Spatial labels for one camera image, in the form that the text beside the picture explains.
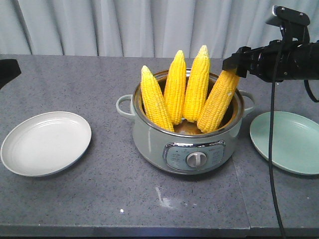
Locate yellow corn cob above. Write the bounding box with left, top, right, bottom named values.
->
left=197, top=70, right=240, bottom=133
left=140, top=65, right=174, bottom=132
left=183, top=45, right=210, bottom=122
left=164, top=50, right=186, bottom=125

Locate pale green electric cooking pot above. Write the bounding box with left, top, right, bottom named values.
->
left=120, top=68, right=253, bottom=175

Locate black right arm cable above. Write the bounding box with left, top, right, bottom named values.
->
left=268, top=21, right=287, bottom=239

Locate light green round plate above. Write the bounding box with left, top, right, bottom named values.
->
left=250, top=112, right=319, bottom=175

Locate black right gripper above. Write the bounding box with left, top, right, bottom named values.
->
left=222, top=40, right=293, bottom=82

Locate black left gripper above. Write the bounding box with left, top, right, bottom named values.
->
left=0, top=59, right=21, bottom=88

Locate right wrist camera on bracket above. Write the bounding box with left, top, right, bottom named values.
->
left=266, top=5, right=310, bottom=44

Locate beige round plate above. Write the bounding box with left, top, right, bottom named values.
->
left=0, top=112, right=92, bottom=177

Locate grey pleated curtain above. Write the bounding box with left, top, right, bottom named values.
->
left=0, top=0, right=319, bottom=58

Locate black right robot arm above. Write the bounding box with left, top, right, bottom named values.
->
left=222, top=40, right=319, bottom=83

